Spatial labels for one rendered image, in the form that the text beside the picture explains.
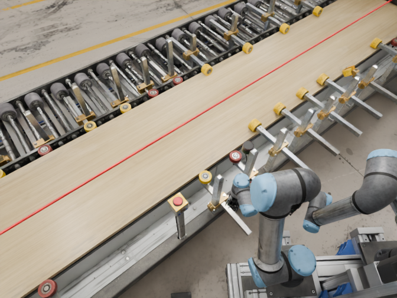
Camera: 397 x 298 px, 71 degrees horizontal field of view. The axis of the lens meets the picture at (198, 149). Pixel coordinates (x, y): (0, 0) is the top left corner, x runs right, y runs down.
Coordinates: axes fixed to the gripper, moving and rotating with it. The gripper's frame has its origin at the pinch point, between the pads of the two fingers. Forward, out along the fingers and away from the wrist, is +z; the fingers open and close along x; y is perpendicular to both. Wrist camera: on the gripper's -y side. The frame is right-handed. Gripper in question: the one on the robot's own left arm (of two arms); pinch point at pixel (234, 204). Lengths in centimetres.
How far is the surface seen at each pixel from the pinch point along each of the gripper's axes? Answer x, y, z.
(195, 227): -15.9, 17.2, 21.4
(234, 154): -16.1, -31.7, 1.1
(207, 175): -23.2, -8.2, 0.9
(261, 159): -2, -56, 29
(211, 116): -45, -51, 1
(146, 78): -105, -55, -2
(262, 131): -7, -54, -5
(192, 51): -90, -98, -6
